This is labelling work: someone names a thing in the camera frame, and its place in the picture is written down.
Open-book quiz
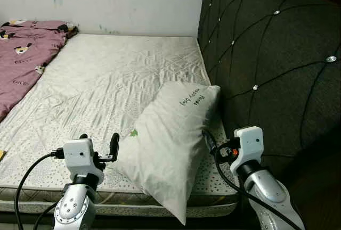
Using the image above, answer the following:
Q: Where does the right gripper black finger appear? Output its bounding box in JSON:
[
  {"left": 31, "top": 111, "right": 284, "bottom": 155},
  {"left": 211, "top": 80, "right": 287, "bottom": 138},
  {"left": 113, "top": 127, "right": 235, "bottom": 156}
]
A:
[{"left": 203, "top": 129, "right": 218, "bottom": 154}]

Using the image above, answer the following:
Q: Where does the white pillow with tree print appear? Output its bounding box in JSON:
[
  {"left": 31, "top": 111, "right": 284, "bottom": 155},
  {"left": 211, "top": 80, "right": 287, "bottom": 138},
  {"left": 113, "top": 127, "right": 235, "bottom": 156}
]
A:
[{"left": 113, "top": 82, "right": 222, "bottom": 225}]

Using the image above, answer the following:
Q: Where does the white quilted mattress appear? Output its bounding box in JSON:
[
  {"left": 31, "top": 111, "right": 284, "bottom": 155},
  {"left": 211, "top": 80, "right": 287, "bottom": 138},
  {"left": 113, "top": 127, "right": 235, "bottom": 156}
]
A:
[{"left": 0, "top": 33, "right": 240, "bottom": 217}]

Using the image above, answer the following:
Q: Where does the purple printed blanket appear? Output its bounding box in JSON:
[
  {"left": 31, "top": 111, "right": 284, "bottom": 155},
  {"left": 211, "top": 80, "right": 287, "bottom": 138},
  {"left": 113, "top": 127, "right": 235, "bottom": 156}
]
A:
[{"left": 0, "top": 20, "right": 79, "bottom": 123}]

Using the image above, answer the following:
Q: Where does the dark grey tufted headboard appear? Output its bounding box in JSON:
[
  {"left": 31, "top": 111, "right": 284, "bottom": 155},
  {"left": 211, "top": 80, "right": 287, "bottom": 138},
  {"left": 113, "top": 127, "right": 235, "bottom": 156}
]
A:
[{"left": 197, "top": 0, "right": 341, "bottom": 188}]

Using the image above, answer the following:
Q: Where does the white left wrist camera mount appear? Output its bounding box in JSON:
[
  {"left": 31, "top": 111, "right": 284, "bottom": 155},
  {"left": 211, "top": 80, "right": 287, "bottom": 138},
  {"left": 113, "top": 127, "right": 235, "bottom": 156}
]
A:
[{"left": 63, "top": 138, "right": 104, "bottom": 175}]

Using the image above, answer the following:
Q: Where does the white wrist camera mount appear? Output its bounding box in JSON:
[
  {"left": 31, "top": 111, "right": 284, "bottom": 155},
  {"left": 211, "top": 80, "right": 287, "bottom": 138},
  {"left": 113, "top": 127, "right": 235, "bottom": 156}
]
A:
[
  {"left": 63, "top": 138, "right": 104, "bottom": 175},
  {"left": 234, "top": 126, "right": 264, "bottom": 167}
]

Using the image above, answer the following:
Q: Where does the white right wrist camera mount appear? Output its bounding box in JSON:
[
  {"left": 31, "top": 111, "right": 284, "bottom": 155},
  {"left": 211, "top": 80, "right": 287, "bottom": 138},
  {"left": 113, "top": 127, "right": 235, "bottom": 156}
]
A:
[{"left": 234, "top": 126, "right": 264, "bottom": 167}]

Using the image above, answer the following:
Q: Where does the dark bed frame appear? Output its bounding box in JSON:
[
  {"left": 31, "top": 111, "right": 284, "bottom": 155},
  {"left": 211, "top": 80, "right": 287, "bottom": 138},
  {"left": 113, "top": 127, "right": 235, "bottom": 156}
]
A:
[{"left": 0, "top": 211, "right": 246, "bottom": 230}]

